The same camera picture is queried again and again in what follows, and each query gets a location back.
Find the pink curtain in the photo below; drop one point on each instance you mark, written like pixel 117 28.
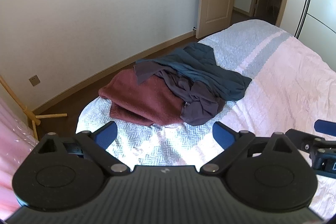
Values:
pixel 13 161

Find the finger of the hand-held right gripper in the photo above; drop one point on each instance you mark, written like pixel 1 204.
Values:
pixel 325 126
pixel 309 142

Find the maroon sweater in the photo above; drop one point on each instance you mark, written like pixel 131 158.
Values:
pixel 147 100

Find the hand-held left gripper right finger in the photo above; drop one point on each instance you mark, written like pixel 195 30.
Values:
pixel 223 134

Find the wooden coat rack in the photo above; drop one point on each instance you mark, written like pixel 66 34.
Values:
pixel 31 115

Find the beige wall socket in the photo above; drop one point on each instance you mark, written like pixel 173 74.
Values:
pixel 34 80

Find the dark teal shirt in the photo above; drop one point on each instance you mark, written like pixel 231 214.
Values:
pixel 210 74

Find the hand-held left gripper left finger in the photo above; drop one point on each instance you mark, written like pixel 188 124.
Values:
pixel 107 133

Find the white wardrobe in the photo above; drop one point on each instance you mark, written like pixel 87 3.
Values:
pixel 320 3

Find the dark grey garment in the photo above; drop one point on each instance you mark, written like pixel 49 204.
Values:
pixel 199 108

